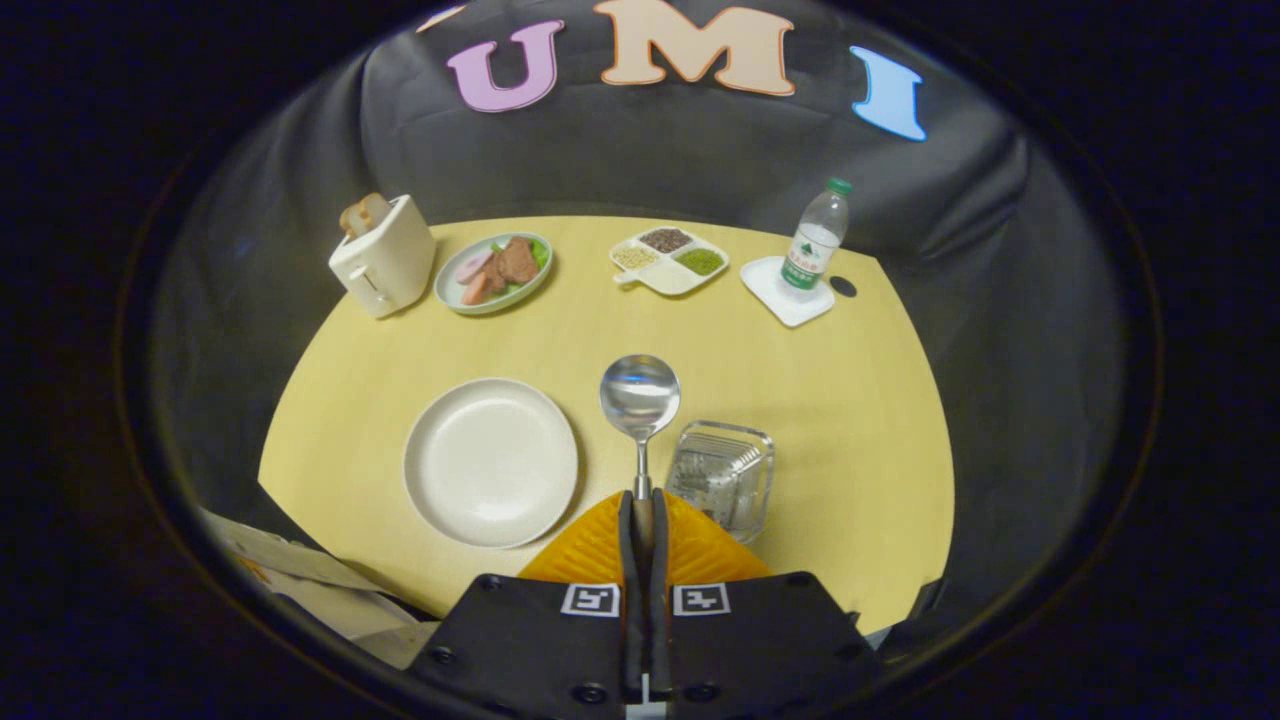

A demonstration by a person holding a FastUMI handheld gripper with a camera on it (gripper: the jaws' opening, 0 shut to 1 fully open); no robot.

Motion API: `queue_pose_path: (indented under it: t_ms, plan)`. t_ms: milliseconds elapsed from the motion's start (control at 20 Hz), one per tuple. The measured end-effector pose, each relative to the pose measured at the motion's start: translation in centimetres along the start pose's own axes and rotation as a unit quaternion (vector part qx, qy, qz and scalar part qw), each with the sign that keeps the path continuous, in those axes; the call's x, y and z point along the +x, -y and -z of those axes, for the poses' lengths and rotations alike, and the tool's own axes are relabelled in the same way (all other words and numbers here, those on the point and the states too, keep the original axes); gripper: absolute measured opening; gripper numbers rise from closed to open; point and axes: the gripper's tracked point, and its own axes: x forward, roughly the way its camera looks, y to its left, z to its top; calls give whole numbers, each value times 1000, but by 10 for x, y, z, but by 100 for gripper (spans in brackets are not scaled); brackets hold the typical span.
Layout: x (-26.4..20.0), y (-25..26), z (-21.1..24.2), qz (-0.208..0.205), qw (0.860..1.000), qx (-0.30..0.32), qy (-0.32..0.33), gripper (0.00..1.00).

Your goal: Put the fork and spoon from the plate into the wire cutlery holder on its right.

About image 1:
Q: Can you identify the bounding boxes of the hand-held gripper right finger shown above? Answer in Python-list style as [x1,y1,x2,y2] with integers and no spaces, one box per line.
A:
[650,488,883,720]

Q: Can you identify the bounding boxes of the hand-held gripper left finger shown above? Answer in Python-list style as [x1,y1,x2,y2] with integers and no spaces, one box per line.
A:
[408,488,643,720]

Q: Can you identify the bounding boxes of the metal spoon with wooden handle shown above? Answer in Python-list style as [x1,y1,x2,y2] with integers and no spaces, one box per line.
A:
[599,354,682,561]

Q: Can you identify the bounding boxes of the large round white plate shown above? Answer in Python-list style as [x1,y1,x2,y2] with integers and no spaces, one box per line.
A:
[403,377,580,550]

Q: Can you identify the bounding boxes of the crumpled white paper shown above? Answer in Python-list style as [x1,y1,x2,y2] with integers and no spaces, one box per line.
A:
[200,508,441,669]

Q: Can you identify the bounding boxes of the white square coaster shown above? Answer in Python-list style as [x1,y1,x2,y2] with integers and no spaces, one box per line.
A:
[740,256,836,329]

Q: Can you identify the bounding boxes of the white divided dish with grains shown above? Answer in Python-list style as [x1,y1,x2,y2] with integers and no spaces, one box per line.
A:
[609,226,730,297]

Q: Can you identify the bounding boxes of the oval pale green plate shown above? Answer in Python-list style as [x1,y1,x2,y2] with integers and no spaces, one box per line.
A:
[433,232,554,317]

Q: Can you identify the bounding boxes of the pink ham slices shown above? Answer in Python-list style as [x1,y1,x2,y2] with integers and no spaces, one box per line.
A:
[455,250,498,307]

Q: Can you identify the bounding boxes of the brown meat piece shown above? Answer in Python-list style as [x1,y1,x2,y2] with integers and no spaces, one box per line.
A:
[496,237,542,287]

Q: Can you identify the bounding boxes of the clear plastic water bottle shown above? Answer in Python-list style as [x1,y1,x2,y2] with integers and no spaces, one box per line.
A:
[780,177,854,301]

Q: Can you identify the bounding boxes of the cream white toaster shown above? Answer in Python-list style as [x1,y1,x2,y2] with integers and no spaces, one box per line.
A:
[328,194,438,320]

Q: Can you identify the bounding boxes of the black backdrop cloth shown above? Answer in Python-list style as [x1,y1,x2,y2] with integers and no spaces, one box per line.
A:
[150,0,1131,661]

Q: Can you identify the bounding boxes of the metal wire rack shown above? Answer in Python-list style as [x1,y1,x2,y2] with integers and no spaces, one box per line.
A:
[664,420,776,546]

